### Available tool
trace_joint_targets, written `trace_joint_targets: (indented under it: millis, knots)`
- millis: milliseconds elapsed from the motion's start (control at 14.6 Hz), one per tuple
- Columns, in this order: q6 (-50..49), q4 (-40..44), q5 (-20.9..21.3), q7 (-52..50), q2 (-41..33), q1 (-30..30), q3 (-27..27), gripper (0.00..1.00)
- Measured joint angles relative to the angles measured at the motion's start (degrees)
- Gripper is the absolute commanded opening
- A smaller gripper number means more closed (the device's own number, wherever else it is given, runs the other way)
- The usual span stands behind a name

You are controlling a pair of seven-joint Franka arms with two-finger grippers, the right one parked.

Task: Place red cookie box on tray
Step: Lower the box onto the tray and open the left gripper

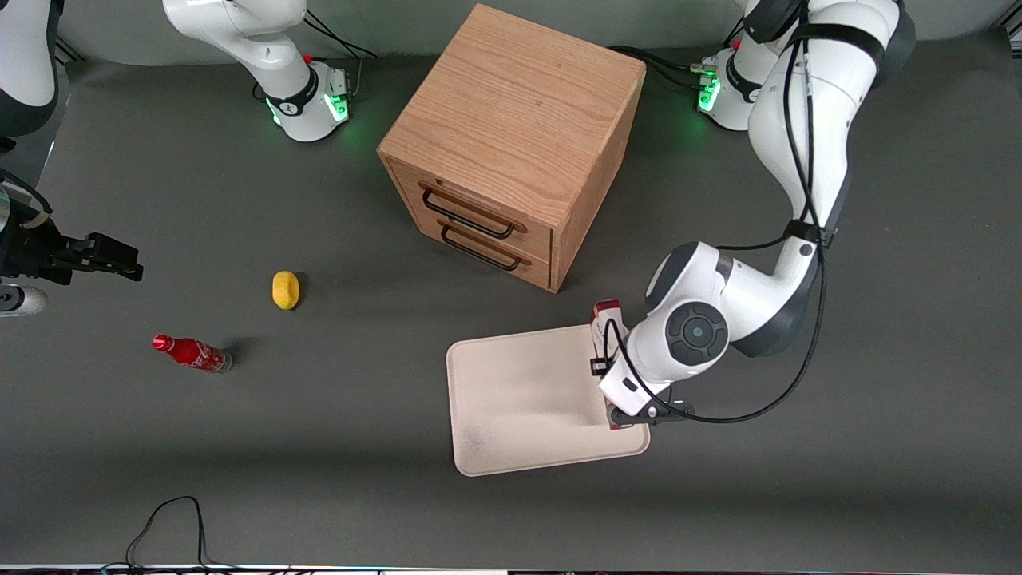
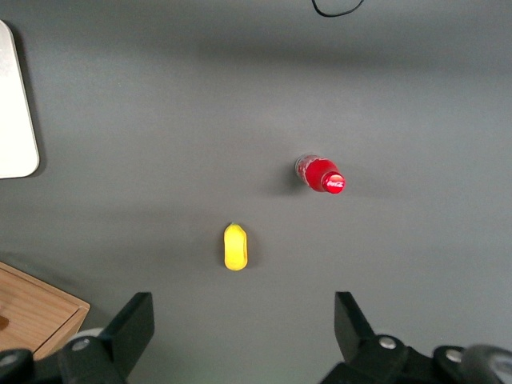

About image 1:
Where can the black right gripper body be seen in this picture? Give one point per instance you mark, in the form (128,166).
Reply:
(33,249)

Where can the red cookie box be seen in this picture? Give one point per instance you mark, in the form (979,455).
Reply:
(599,319)

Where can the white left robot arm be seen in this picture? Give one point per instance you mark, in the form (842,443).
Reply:
(798,120)

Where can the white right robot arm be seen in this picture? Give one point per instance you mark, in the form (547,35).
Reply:
(271,56)

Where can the cream plastic tray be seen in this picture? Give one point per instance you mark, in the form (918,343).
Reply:
(527,399)

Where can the red cola bottle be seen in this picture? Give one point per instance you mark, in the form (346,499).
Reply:
(192,353)

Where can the yellow toy lemon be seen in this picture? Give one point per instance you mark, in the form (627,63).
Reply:
(285,290)

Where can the oak wood drawer front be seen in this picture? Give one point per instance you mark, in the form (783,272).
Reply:
(539,239)
(541,273)

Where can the oak wood drawer cabinet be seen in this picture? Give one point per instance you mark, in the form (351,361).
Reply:
(511,112)

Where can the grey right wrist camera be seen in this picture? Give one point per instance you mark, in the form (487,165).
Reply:
(28,301)

